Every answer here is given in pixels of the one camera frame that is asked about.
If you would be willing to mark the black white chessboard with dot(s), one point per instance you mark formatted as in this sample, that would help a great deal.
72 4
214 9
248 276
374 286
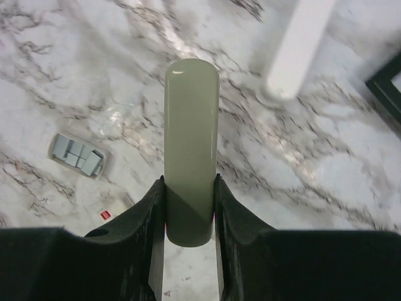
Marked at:
384 84

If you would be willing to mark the cream plastic piece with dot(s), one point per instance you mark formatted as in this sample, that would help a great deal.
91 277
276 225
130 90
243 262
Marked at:
191 105

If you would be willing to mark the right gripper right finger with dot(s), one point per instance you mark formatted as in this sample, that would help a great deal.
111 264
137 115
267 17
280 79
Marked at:
258 262

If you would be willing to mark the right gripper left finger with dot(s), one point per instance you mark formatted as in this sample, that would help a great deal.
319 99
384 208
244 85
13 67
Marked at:
120 260

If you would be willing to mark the white stapler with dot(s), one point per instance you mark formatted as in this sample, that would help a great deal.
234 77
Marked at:
291 63

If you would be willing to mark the white staple box sleeve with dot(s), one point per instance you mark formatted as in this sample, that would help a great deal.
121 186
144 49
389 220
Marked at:
113 207

